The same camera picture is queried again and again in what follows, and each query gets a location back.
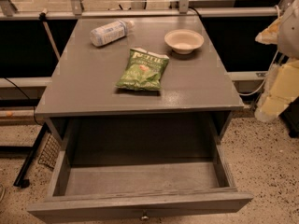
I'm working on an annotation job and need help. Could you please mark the green jalapeno chip bag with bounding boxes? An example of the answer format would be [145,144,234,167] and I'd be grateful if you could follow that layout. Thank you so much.
[116,48,169,91]

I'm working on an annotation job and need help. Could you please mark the black floor stand bar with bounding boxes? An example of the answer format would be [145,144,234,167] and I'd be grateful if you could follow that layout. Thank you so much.
[13,123,49,189]

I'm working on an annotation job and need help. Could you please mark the open grey top drawer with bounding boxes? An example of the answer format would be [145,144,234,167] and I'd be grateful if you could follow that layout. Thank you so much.
[26,119,254,224]

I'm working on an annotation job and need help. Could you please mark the white plastic bottle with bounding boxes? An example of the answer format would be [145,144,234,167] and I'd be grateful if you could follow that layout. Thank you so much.
[90,21,135,47]

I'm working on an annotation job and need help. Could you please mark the white paper bowl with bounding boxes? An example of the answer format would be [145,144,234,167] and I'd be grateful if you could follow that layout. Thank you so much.
[164,29,205,55]

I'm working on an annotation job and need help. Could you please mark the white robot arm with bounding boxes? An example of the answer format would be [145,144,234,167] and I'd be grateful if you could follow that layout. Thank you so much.
[254,0,299,122]

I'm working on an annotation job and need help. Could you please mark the wire mesh basket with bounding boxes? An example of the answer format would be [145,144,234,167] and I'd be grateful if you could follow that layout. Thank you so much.
[38,134,60,170]

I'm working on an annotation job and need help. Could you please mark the metal frame rail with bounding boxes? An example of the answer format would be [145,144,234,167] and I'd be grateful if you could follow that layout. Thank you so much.
[0,7,282,21]

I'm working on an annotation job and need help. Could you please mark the white cable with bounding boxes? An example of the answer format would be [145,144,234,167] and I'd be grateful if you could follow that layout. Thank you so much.
[238,5,282,97]

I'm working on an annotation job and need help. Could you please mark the black cable on left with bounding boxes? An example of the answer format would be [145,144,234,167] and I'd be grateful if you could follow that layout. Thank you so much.
[3,77,43,127]

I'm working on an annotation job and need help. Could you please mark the grey wooden cabinet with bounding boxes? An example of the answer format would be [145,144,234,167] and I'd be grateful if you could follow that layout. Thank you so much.
[34,15,246,147]

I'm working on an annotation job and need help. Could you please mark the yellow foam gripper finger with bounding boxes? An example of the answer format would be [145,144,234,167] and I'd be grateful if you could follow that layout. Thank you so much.
[254,60,299,122]

